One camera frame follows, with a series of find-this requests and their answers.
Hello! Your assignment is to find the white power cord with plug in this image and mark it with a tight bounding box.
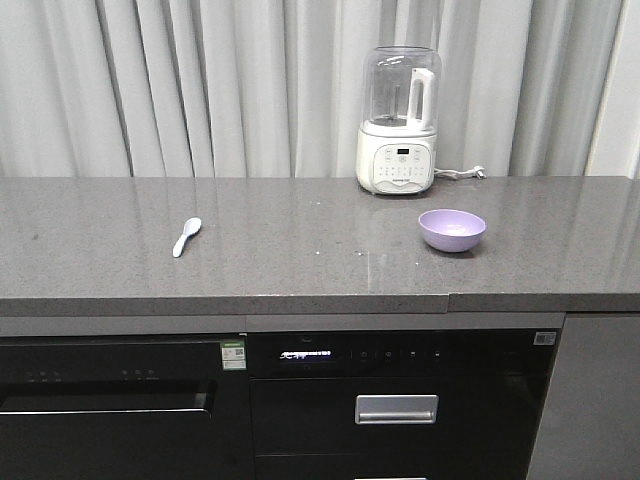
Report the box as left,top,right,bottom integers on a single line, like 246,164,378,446
432,165,489,180

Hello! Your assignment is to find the grey cabinet panel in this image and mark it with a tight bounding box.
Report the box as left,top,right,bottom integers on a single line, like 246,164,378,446
527,313,639,479

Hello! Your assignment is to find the white blender with clear jar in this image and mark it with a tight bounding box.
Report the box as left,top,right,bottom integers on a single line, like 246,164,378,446
356,46,442,195

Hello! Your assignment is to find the grey pleated curtain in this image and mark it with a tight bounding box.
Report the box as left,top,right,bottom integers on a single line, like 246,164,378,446
1,1,639,179

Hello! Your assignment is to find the light blue plastic spoon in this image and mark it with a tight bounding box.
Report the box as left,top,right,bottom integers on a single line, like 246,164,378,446
172,217,202,258

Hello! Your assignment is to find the purple plastic bowl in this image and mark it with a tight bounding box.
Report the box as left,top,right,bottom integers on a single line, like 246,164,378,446
418,209,487,253

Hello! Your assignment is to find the black drawer appliance silver handle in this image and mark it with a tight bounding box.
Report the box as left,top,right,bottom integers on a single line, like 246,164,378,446
247,329,559,479

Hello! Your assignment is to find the black built-in dishwasher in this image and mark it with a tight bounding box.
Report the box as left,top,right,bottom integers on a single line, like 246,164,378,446
1,334,255,479

